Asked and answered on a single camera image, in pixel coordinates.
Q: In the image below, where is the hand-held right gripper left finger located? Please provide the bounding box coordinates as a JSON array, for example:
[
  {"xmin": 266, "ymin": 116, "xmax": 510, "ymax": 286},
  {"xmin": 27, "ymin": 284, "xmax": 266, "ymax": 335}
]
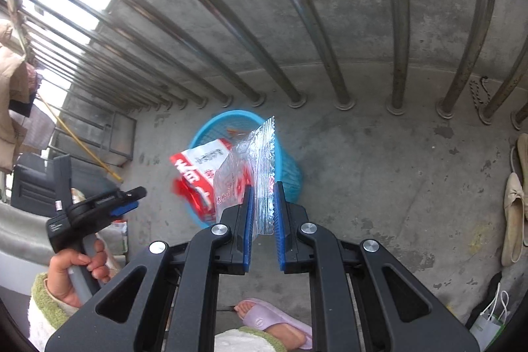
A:
[{"xmin": 45, "ymin": 184, "xmax": 255, "ymax": 352}]

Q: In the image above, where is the person's foot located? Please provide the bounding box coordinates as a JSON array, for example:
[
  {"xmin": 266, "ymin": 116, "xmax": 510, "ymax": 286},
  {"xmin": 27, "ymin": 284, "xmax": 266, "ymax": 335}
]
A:
[{"xmin": 233, "ymin": 302, "xmax": 308, "ymax": 350}]

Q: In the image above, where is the beige hanging coat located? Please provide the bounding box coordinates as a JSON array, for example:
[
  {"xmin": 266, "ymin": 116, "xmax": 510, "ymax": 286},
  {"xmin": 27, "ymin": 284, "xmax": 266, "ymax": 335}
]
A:
[{"xmin": 0, "ymin": 18, "xmax": 31, "ymax": 171}]

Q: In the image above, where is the person's left forearm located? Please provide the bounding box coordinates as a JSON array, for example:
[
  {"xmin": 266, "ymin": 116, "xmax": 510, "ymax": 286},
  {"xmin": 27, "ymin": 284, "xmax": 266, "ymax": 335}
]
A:
[{"xmin": 28, "ymin": 273, "xmax": 89, "ymax": 352}]

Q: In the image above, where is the white paper bag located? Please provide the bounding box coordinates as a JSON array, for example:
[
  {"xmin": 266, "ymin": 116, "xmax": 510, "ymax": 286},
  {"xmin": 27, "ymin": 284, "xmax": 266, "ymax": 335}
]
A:
[{"xmin": 470, "ymin": 283, "xmax": 511, "ymax": 340}]

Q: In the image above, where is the metal railing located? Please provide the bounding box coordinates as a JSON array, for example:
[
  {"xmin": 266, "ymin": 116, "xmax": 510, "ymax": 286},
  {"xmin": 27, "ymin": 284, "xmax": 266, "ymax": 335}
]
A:
[{"xmin": 0, "ymin": 0, "xmax": 528, "ymax": 130}]

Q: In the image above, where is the red and white snack bag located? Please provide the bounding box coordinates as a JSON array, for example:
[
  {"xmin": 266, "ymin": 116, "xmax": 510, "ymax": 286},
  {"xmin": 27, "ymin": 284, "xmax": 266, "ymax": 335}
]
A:
[{"xmin": 170, "ymin": 138, "xmax": 248, "ymax": 224}]

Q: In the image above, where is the person's left hand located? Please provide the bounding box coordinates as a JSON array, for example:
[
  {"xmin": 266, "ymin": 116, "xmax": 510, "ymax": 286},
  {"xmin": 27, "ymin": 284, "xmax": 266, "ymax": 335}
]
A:
[{"xmin": 45, "ymin": 239, "xmax": 112, "ymax": 309}]

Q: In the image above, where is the black and white rope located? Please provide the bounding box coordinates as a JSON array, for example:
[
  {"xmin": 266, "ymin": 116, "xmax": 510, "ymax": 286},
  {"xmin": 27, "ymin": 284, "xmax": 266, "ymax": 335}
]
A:
[{"xmin": 470, "ymin": 77, "xmax": 489, "ymax": 109}]

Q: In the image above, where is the clear plastic wrapper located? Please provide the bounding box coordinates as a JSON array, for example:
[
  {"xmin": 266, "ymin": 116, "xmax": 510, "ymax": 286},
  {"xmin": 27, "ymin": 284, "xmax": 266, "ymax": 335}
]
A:
[{"xmin": 214, "ymin": 115, "xmax": 278, "ymax": 247}]

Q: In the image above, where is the blue plastic basket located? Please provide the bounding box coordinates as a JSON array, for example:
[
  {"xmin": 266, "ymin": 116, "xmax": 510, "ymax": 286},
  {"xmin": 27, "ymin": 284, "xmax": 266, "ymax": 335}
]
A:
[{"xmin": 187, "ymin": 110, "xmax": 304, "ymax": 229}]

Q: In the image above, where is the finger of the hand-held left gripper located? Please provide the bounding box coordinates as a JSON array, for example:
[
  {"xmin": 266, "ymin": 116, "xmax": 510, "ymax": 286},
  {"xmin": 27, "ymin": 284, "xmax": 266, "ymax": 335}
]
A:
[
  {"xmin": 108, "ymin": 201, "xmax": 140, "ymax": 221},
  {"xmin": 74, "ymin": 186, "xmax": 148, "ymax": 225}
]

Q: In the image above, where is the yellow broom handle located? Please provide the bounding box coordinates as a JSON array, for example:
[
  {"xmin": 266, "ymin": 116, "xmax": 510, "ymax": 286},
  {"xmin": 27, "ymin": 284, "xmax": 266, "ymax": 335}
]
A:
[{"xmin": 37, "ymin": 94, "xmax": 124, "ymax": 183}]

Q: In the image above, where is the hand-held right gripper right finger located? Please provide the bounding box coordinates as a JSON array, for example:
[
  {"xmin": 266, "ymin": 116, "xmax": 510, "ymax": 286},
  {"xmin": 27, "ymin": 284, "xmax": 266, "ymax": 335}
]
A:
[{"xmin": 275, "ymin": 181, "xmax": 481, "ymax": 352}]

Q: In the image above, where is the pink slipper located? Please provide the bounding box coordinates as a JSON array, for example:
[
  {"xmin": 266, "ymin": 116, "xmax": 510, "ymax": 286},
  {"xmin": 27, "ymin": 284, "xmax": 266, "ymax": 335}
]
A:
[{"xmin": 233, "ymin": 298, "xmax": 313, "ymax": 350}]

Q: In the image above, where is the pink hanging cloth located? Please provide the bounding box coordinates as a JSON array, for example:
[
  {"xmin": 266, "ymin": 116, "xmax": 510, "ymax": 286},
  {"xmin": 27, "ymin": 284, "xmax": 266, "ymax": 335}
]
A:
[{"xmin": 20, "ymin": 105, "xmax": 56, "ymax": 155}]

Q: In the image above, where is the beige flat shoe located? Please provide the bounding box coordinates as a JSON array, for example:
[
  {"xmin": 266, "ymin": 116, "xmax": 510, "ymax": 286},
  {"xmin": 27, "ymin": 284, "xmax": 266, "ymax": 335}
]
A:
[
  {"xmin": 517, "ymin": 133, "xmax": 528, "ymax": 245},
  {"xmin": 501, "ymin": 173, "xmax": 526, "ymax": 268}
]

